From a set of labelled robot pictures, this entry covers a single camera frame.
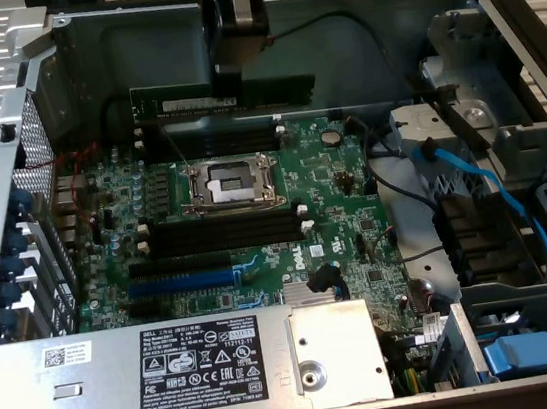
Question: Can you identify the black plug with blue tag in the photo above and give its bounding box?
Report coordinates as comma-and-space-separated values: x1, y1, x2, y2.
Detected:
305, 259, 351, 306

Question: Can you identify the blue expansion slot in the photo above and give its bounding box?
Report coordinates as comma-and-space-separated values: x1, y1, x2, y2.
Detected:
125, 267, 239, 301

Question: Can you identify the metal CPU socket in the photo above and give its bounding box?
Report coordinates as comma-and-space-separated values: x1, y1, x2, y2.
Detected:
175, 148, 291, 222

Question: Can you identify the yellow green wire bundle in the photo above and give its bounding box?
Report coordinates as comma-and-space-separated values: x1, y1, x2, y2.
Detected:
383, 325, 434, 400

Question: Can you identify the black ribbed drive bracket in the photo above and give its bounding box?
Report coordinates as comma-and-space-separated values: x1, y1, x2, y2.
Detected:
431, 183, 541, 292

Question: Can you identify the silver finned heatsink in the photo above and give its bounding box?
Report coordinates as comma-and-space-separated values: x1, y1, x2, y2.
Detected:
282, 275, 351, 310

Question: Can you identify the silver corner clamp bracket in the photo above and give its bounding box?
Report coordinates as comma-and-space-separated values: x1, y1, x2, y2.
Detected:
0, 4, 61, 80

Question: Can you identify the blue plastic latch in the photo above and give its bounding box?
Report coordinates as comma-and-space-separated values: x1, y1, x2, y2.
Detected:
481, 329, 547, 382

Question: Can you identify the short black expansion slot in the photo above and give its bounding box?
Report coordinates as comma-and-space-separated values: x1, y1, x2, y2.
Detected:
127, 298, 164, 321

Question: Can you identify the thin red wire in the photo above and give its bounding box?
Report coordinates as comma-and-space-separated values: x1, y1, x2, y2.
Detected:
23, 140, 112, 235

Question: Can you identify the green RAM stick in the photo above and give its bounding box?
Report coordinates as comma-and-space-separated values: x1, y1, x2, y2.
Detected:
129, 63, 320, 129

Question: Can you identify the grey metal PC case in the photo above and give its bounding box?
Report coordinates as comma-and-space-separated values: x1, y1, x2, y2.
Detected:
0, 0, 547, 409

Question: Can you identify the blue flat wire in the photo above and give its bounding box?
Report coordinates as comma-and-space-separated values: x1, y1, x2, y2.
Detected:
410, 128, 547, 299

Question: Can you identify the grey metal disk bay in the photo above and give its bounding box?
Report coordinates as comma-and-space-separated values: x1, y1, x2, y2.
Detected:
374, 0, 547, 298

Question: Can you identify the thin black wire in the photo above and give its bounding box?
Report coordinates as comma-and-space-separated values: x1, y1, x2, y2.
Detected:
342, 105, 444, 220

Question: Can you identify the green motherboard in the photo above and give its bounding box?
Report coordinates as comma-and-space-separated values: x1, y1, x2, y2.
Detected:
51, 97, 427, 392

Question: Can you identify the round coin battery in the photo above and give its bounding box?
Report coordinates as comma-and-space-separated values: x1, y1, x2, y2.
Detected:
319, 127, 342, 148

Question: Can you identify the dark grey drive cage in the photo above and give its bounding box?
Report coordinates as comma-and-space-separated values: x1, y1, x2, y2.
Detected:
418, 273, 547, 394

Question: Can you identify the black looped wire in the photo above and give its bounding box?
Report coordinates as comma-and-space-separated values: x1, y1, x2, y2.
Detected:
96, 92, 141, 150

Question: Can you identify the blue card retention clip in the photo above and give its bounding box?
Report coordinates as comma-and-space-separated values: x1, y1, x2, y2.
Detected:
0, 304, 23, 335
4, 185, 37, 220
0, 251, 30, 282
0, 277, 25, 308
3, 229, 34, 259

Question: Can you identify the long black expansion slot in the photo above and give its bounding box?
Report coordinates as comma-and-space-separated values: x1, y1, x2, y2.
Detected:
127, 249, 234, 284

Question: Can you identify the silver power supply unit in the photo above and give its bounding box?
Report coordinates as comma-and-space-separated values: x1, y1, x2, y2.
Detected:
0, 293, 398, 409

